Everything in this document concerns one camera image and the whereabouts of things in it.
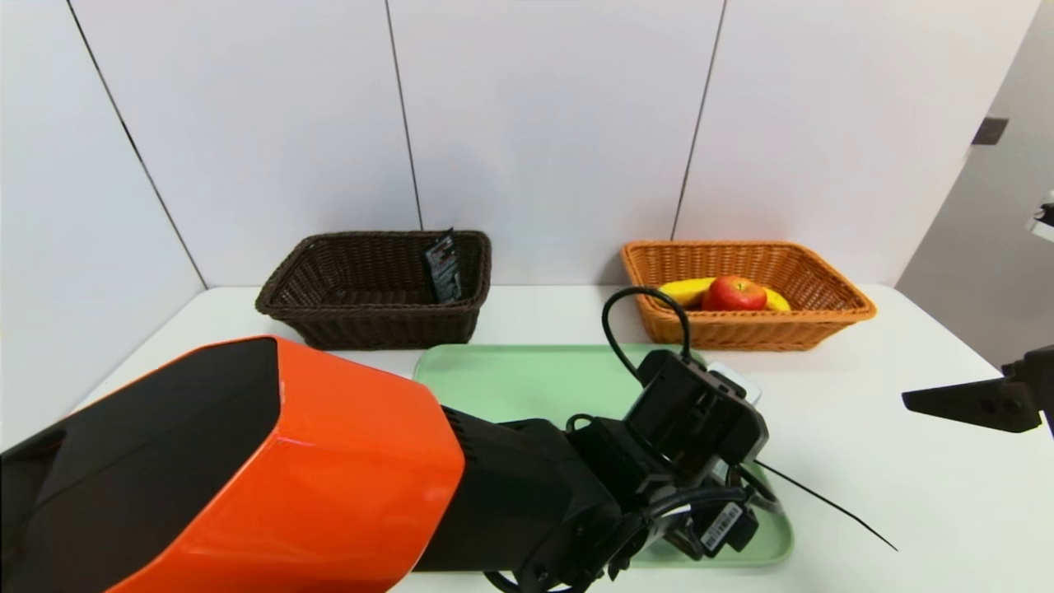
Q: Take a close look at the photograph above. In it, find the thin black zip tie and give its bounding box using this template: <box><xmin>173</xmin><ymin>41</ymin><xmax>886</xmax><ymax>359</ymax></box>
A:
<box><xmin>753</xmin><ymin>460</ymin><xmax>899</xmax><ymax>552</ymax></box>

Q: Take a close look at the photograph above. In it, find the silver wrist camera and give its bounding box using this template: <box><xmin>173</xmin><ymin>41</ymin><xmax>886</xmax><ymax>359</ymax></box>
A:
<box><xmin>1025</xmin><ymin>191</ymin><xmax>1054</xmax><ymax>244</ymax></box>
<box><xmin>707</xmin><ymin>362</ymin><xmax>763</xmax><ymax>406</ymax></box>

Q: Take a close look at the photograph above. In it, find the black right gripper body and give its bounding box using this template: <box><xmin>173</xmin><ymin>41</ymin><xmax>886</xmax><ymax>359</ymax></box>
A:
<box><xmin>1001</xmin><ymin>344</ymin><xmax>1054</xmax><ymax>437</ymax></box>

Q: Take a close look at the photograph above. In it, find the red apple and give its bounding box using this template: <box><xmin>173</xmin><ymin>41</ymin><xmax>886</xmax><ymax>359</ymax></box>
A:
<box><xmin>702</xmin><ymin>275</ymin><xmax>768</xmax><ymax>312</ymax></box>

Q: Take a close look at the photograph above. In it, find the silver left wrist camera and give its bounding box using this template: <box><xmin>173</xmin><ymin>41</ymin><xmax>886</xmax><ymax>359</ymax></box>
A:
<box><xmin>707</xmin><ymin>362</ymin><xmax>763</xmax><ymax>406</ymax></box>

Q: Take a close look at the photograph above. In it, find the black left wrist camera cable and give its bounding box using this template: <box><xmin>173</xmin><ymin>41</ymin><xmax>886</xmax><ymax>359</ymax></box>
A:
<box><xmin>601</xmin><ymin>286</ymin><xmax>693</xmax><ymax>388</ymax></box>

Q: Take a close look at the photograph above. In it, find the orange wicker basket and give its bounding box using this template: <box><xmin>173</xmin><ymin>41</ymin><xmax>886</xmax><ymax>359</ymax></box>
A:
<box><xmin>620</xmin><ymin>240</ymin><xmax>878</xmax><ymax>353</ymax></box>

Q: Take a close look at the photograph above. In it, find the black cosmetic tube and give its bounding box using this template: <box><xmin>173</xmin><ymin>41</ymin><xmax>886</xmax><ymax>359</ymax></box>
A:
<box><xmin>426</xmin><ymin>231</ymin><xmax>464</xmax><ymax>304</ymax></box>

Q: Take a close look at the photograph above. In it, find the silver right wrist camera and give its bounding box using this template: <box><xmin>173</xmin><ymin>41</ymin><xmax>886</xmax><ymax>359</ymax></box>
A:
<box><xmin>1025</xmin><ymin>191</ymin><xmax>1054</xmax><ymax>244</ymax></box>

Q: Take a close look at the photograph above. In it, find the yellow banana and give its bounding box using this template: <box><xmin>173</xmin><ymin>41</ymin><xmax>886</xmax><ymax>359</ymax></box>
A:
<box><xmin>656</xmin><ymin>278</ymin><xmax>792</xmax><ymax>313</ymax></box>

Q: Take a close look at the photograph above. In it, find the dark brown wicker basket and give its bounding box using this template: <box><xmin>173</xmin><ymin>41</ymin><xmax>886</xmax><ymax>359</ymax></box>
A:
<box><xmin>255</xmin><ymin>231</ymin><xmax>493</xmax><ymax>351</ymax></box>

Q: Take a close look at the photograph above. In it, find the light green plastic tray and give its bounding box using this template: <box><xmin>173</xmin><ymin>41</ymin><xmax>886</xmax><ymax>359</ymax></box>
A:
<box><xmin>412</xmin><ymin>343</ymin><xmax>795</xmax><ymax>569</ymax></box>

